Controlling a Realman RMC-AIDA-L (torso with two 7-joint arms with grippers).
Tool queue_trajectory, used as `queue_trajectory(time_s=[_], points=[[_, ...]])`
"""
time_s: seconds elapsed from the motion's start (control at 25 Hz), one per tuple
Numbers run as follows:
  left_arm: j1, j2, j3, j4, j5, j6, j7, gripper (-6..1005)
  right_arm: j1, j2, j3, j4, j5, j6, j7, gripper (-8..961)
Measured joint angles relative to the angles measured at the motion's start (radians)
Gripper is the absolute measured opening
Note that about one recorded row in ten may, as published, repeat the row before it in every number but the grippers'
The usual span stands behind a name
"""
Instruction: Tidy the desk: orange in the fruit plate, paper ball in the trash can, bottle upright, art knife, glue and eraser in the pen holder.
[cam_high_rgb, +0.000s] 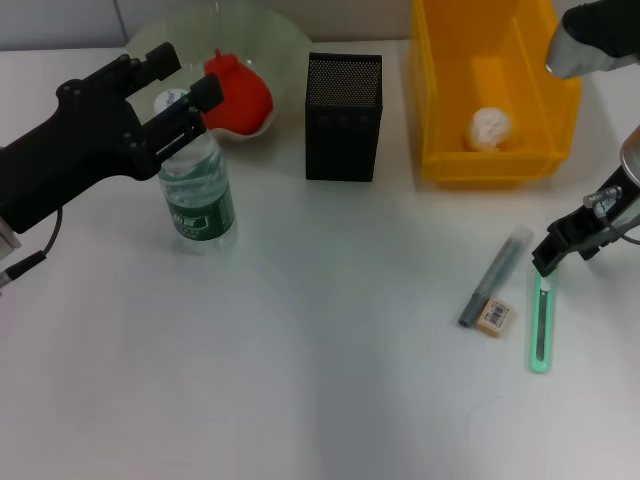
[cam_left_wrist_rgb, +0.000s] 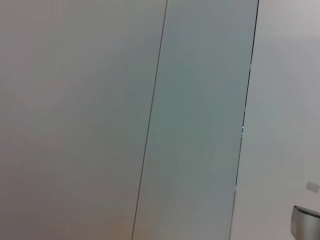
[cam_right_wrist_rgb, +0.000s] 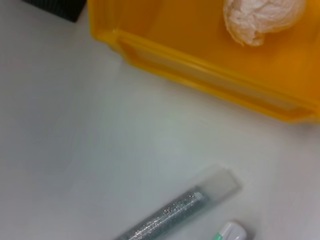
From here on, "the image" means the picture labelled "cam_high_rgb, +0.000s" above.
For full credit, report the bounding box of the green utility knife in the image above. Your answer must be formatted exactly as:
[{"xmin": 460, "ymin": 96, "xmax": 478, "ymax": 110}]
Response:
[{"xmin": 528, "ymin": 269, "xmax": 557, "ymax": 375}]

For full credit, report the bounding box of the yellow plastic bin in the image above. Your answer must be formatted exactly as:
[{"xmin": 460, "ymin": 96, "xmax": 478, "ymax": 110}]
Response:
[{"xmin": 408, "ymin": 0, "xmax": 584, "ymax": 191}]

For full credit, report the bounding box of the clear green-label water bottle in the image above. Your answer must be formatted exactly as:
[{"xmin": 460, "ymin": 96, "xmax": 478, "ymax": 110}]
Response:
[{"xmin": 152, "ymin": 89, "xmax": 237, "ymax": 256}]

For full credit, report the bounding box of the red-orange fruit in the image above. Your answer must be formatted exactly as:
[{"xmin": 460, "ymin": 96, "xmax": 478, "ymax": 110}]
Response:
[{"xmin": 202, "ymin": 48, "xmax": 275, "ymax": 136}]

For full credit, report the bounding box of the pale green glass fruit plate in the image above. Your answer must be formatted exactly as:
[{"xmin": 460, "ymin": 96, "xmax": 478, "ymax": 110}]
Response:
[{"xmin": 124, "ymin": 0, "xmax": 309, "ymax": 144}]

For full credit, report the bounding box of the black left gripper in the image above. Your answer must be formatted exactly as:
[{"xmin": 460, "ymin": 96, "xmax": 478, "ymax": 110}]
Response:
[{"xmin": 0, "ymin": 42, "xmax": 225, "ymax": 235}]

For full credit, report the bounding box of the white paper ball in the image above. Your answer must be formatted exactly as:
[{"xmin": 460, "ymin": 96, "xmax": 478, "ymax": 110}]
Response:
[{"xmin": 465, "ymin": 106, "xmax": 515, "ymax": 152}]

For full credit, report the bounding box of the black mesh pen holder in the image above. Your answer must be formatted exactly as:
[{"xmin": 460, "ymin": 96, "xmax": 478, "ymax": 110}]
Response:
[{"xmin": 303, "ymin": 51, "xmax": 385, "ymax": 183}]

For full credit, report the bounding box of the beige eraser with barcode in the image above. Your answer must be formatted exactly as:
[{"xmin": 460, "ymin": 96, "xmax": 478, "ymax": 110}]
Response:
[{"xmin": 474, "ymin": 296, "xmax": 516, "ymax": 341}]

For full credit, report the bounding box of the grey pen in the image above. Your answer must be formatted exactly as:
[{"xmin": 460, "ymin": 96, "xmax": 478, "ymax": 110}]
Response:
[{"xmin": 458, "ymin": 224, "xmax": 535, "ymax": 330}]

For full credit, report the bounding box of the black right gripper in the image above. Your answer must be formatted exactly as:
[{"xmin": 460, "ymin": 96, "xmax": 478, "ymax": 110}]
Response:
[{"xmin": 531, "ymin": 167, "xmax": 640, "ymax": 276}]

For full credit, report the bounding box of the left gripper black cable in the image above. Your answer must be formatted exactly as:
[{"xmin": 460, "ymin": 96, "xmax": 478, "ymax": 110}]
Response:
[{"xmin": 0, "ymin": 207, "xmax": 64, "ymax": 296}]

